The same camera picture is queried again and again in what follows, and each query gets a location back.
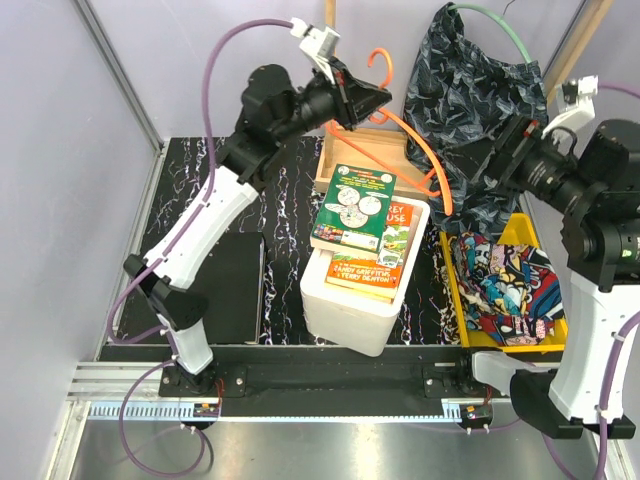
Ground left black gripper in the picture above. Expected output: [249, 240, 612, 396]
[273, 55, 391, 145]

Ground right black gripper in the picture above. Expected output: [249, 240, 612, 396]
[441, 108, 600, 216]

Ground orange plastic hanger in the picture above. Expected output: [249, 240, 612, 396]
[329, 48, 454, 217]

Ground dark leaf print shorts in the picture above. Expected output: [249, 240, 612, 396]
[403, 2, 548, 239]

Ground green plastic hanger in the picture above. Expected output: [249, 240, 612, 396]
[447, 4, 533, 63]

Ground colourful comic print shorts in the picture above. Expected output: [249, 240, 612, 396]
[449, 232, 564, 346]

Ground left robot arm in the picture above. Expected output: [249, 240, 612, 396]
[124, 57, 392, 396]

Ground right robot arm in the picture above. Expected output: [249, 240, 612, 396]
[449, 115, 639, 440]

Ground wooden hanger rack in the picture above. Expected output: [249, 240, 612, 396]
[316, 1, 613, 198]

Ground yellow plastic bin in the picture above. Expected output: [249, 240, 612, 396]
[439, 213, 568, 355]

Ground green book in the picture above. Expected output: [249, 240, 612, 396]
[310, 164, 396, 260]

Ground orange book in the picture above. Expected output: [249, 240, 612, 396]
[325, 202, 414, 303]

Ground white styrofoam box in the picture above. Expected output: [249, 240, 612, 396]
[300, 197, 430, 357]

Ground black square plate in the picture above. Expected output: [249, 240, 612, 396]
[190, 232, 266, 345]

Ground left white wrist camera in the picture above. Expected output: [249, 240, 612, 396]
[290, 17, 340, 83]

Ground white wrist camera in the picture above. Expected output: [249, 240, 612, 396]
[543, 75, 599, 137]
[290, 17, 340, 83]

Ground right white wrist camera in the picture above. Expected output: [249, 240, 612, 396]
[543, 75, 599, 137]

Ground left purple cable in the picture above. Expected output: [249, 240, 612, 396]
[107, 18, 296, 472]

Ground purple cable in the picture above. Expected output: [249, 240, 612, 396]
[107, 18, 296, 472]
[539, 82, 640, 480]

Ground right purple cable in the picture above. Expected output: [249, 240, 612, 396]
[539, 82, 640, 480]

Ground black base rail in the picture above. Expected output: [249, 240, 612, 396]
[97, 343, 515, 419]

